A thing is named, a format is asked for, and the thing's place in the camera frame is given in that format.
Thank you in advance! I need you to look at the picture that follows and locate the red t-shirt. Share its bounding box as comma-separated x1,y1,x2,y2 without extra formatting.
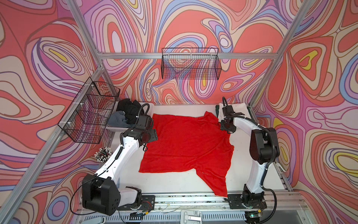
139,112,234,197

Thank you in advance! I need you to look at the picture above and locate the black wire basket left wall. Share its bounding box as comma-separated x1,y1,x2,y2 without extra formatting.
57,78,120,144

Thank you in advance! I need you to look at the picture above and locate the black garment in basket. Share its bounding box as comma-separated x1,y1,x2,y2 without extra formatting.
116,99,144,125

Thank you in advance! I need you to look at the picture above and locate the black wire basket wall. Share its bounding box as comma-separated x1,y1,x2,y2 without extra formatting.
57,78,120,144
161,47,222,80

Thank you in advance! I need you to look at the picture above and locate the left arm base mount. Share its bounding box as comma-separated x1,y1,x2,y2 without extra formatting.
118,195,155,212

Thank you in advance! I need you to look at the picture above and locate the aluminium rail at front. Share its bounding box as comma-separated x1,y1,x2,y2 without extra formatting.
74,191,315,224

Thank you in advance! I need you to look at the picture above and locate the folded white t-shirt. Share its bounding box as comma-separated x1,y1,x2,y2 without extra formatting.
218,103,251,121

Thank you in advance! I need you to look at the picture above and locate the cup of pens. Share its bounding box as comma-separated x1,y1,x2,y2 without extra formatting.
94,147,112,163

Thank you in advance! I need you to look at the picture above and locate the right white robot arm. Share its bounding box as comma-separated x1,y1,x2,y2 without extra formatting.
219,104,279,195

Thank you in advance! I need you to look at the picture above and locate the grey garment in basket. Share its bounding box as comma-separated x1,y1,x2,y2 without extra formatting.
108,111,131,128

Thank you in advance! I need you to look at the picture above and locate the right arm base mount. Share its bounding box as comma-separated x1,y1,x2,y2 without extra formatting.
224,184,267,210

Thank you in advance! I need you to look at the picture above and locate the black wire basket back wall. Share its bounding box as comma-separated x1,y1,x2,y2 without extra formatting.
161,47,222,80

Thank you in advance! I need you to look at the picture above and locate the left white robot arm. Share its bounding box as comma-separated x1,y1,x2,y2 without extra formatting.
81,115,158,216

